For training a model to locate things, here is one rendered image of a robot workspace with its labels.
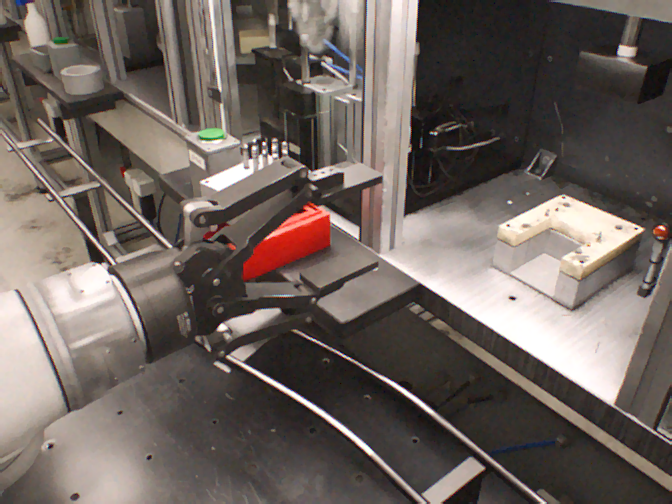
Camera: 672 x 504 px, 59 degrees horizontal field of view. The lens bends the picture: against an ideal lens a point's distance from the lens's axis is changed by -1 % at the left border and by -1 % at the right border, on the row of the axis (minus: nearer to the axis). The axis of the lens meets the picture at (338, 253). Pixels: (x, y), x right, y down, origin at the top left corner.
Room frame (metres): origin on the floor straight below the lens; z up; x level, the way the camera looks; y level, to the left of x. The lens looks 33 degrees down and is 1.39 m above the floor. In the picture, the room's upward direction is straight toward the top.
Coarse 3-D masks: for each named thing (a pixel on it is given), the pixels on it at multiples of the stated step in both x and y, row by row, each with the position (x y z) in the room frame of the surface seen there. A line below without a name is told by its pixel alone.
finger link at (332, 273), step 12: (348, 252) 0.48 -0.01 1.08; (360, 252) 0.48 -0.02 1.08; (324, 264) 0.46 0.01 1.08; (336, 264) 0.46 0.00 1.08; (348, 264) 0.46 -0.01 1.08; (360, 264) 0.46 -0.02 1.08; (372, 264) 0.46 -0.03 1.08; (300, 276) 0.44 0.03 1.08; (312, 276) 0.44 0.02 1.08; (324, 276) 0.44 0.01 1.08; (336, 276) 0.44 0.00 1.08; (348, 276) 0.44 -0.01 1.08; (312, 288) 0.43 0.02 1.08; (324, 288) 0.42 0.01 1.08
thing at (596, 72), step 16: (624, 32) 0.72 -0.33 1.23; (640, 32) 0.71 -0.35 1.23; (592, 48) 0.75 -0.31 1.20; (608, 48) 0.75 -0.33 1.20; (624, 48) 0.72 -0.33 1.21; (592, 64) 0.72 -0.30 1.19; (608, 64) 0.71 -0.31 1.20; (624, 64) 0.69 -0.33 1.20; (640, 64) 0.68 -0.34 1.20; (656, 64) 0.68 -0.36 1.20; (576, 80) 0.73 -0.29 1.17; (592, 80) 0.72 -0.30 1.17; (608, 80) 0.70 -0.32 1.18; (624, 80) 0.69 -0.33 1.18; (640, 80) 0.67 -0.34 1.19; (656, 80) 0.69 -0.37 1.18; (608, 96) 0.70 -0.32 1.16; (624, 96) 0.68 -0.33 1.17; (640, 96) 0.67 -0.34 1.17; (656, 96) 0.70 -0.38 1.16
